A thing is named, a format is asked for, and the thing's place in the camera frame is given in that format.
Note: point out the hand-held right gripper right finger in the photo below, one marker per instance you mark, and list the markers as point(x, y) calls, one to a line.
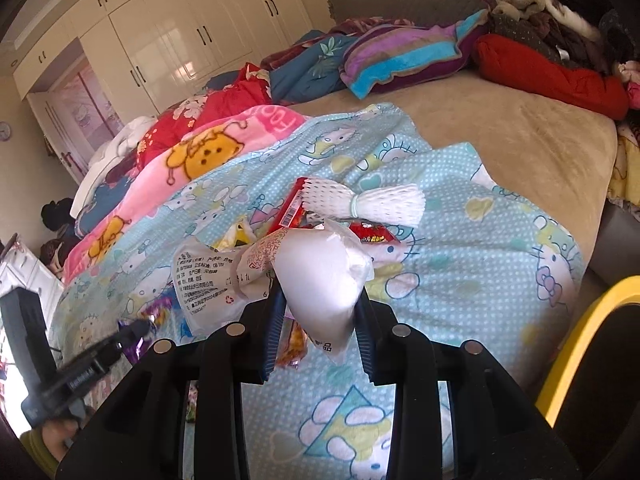
point(365, 345)

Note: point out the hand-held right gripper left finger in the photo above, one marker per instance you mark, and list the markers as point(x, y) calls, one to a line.
point(272, 340)

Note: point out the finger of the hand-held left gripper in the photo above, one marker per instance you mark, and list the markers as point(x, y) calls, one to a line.
point(131, 332)

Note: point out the dark shiny candy wrapper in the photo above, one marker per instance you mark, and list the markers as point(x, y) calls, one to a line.
point(156, 312)

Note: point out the white printed plastic bag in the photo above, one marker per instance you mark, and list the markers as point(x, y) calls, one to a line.
point(320, 280)

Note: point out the red snack wrapper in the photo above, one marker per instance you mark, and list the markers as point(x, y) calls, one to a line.
point(372, 234)

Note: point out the yellow trash bin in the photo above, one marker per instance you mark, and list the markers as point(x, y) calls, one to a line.
point(570, 355)

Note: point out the person's left forearm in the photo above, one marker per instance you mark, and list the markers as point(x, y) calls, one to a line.
point(36, 452)

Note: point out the person's left hand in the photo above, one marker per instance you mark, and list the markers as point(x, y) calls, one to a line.
point(60, 440)

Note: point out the orange snack wrapper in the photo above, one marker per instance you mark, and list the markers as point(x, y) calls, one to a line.
point(292, 345)

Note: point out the yellow crumpled wrapper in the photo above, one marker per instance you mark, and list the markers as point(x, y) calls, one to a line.
point(239, 234)

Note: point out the light blue cartoon blanket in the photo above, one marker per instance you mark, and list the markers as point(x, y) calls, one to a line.
point(450, 270)

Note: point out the white drawer cabinet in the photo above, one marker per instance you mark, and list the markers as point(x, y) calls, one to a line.
point(22, 270)

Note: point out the dark bundle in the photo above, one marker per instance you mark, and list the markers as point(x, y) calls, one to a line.
point(55, 230)

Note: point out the long red packet white label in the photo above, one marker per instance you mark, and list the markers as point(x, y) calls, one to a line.
point(289, 210)

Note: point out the white foam fruit net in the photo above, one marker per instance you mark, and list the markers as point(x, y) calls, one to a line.
point(365, 202)

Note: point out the white quilt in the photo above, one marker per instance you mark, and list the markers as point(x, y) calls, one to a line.
point(115, 147)

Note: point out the pink cartoon blanket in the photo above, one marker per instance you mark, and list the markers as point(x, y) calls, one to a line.
point(210, 155)

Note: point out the red floral quilt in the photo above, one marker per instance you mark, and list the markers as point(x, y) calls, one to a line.
point(225, 97)

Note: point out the beige bed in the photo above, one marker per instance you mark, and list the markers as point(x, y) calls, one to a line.
point(525, 150)

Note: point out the blue leaf print quilt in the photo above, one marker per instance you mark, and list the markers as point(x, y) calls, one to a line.
point(305, 67)

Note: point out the purple striped blanket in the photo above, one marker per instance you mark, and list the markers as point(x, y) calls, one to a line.
point(400, 55)

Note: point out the white glossy wardrobe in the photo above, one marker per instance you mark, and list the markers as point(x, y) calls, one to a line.
point(175, 35)

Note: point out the yellow printed cloth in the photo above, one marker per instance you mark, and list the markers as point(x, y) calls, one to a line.
point(627, 165)

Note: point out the maroon blanket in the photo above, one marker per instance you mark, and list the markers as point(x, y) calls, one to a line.
point(370, 24)

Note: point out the red pillow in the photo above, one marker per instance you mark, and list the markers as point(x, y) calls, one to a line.
point(555, 80)

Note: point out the pile of clothes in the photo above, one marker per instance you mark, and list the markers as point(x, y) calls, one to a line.
point(560, 5)

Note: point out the wall clock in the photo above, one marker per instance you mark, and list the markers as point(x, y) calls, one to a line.
point(4, 131)

